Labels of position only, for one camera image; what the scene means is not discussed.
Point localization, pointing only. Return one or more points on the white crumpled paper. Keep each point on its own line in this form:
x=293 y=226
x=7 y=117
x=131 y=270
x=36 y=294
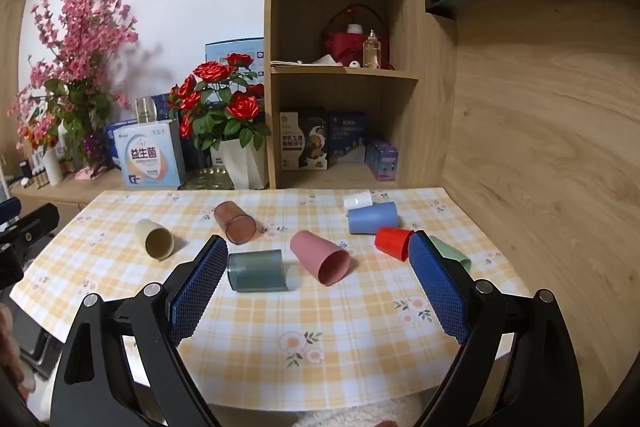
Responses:
x=310 y=61

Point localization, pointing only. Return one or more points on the white flower pot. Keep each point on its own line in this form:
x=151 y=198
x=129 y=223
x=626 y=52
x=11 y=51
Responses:
x=245 y=164

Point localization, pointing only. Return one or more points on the white cup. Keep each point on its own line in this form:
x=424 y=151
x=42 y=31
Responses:
x=357 y=199

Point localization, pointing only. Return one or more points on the wooden sideboard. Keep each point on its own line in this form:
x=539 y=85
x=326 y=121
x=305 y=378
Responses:
x=70 y=192

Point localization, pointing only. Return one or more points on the purple flower bunch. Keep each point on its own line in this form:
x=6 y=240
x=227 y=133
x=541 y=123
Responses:
x=94 y=149

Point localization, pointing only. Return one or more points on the clear drinking glass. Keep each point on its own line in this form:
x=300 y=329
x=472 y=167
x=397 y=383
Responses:
x=145 y=111

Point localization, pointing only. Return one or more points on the white and blue box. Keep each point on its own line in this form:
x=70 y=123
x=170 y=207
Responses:
x=147 y=157

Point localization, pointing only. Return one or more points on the illustrated snack box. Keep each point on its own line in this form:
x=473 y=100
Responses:
x=302 y=142

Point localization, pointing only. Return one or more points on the red rose plant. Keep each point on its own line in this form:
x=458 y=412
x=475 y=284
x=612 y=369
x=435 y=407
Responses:
x=225 y=107

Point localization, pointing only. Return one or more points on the clear glass bottle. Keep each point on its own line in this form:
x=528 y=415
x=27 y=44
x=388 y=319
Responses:
x=371 y=52

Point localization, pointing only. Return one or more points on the red basket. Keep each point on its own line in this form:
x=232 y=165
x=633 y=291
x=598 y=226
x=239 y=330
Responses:
x=340 y=44

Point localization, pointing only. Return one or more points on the pink cup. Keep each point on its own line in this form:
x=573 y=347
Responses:
x=315 y=254

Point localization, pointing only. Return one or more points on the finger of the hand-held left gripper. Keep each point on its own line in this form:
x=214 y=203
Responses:
x=10 y=267
x=35 y=222

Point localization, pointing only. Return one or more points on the cream cup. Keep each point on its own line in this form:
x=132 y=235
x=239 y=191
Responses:
x=157 y=241

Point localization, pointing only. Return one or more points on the green cup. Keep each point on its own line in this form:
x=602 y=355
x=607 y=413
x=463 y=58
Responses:
x=452 y=253

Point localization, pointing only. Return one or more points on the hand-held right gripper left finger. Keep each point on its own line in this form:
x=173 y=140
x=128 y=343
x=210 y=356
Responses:
x=197 y=287

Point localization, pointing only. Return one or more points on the brown translucent cup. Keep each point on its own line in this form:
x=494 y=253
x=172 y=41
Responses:
x=235 y=222

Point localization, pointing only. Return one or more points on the dark blue box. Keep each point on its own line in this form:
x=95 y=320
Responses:
x=349 y=134

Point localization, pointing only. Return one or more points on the red cup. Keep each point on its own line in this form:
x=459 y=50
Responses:
x=392 y=242

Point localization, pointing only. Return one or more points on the blue cup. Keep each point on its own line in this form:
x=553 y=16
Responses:
x=372 y=218

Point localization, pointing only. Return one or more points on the teal translucent cup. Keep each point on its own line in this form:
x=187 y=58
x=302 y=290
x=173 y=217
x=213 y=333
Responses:
x=257 y=271

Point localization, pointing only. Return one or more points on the yellow checkered tablecloth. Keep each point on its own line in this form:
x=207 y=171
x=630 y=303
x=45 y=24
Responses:
x=350 y=322

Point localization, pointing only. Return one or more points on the purple box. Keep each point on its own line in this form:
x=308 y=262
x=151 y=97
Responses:
x=382 y=159

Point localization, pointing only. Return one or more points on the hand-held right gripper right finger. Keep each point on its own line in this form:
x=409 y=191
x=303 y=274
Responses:
x=437 y=287

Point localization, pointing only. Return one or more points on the pink blossom bouquet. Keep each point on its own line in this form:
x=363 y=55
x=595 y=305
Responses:
x=80 y=57

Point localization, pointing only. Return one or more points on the blue and white carton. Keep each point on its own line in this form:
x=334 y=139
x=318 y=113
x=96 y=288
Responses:
x=222 y=54

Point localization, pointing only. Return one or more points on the wooden shelf unit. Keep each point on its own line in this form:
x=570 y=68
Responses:
x=400 y=117

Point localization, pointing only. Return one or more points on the white bottle vase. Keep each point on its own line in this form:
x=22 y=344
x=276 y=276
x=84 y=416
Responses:
x=52 y=167

